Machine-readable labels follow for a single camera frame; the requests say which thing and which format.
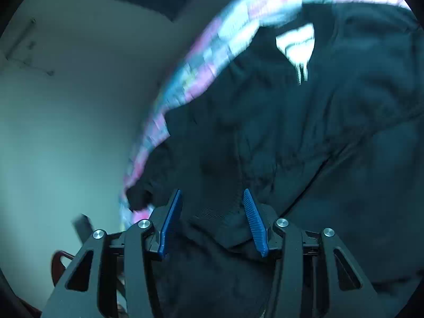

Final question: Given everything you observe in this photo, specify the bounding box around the red wooden chair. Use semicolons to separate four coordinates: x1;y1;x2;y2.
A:
51;250;75;287

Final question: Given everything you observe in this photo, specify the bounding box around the pink and white printed blanket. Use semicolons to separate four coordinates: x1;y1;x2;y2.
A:
117;0;411;231

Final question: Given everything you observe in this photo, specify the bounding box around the thin wall cable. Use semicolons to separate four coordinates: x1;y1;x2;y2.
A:
5;56;55;77

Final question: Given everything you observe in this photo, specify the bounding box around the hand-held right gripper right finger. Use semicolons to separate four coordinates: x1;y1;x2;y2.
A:
243;188;390;318

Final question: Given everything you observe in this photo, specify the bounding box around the black jacket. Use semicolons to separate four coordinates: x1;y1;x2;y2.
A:
127;2;424;318

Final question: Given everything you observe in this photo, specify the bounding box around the white wall conduit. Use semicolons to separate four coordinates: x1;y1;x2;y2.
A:
6;18;36;59

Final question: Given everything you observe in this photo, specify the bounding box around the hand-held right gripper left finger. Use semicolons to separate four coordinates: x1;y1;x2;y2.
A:
40;189;183;318

